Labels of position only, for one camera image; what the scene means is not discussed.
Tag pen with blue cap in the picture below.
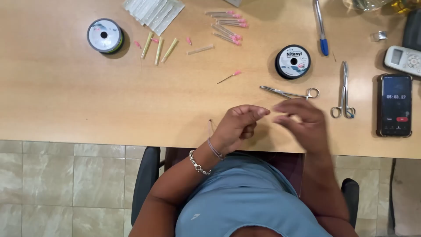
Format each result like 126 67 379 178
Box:
312 0 329 57

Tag steel needle holder forceps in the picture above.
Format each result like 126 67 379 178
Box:
259 85 320 101

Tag person's left hand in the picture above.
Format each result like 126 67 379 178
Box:
210 105 271 157

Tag black smartphone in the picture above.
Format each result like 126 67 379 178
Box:
376 74 414 138

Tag black office chair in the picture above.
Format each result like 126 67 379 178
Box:
131 146 360 228

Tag silver chain bracelet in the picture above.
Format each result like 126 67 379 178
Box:
189 150 212 176

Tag white remote control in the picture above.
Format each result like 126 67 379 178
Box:
384 45 421 77

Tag yellow-capped needle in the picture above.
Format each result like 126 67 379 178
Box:
161 38 179 64
155 37 164 66
141 31 154 59

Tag person's right hand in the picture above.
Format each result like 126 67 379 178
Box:
272 98 333 154

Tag clear plastic bag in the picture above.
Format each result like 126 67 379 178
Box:
342 0 395 12

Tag bare needle with pink hub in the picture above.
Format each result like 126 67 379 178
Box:
216 70 242 85

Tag purple thread bracelet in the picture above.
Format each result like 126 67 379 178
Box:
207 137 226 161

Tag blue shirt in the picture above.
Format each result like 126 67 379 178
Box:
174 152 333 237

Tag pile of clear packets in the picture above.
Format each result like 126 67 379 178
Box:
122 0 186 36

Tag small clear plastic piece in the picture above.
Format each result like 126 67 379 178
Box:
371 31 388 43

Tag black thread spool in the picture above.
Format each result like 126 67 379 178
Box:
275 44 312 80

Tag clear needle cap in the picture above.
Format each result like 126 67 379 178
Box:
187 44 214 56

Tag group of pink-hub capped needles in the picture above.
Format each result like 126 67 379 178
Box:
205 10 249 46

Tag black case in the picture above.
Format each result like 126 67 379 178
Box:
402 9 421 52

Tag thread spool with green rim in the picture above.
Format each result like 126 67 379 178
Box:
87 18 125 54

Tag steel forceps with blue tag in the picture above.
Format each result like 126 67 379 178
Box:
330 61 357 119

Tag yellow object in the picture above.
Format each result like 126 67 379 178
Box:
391 0 421 14

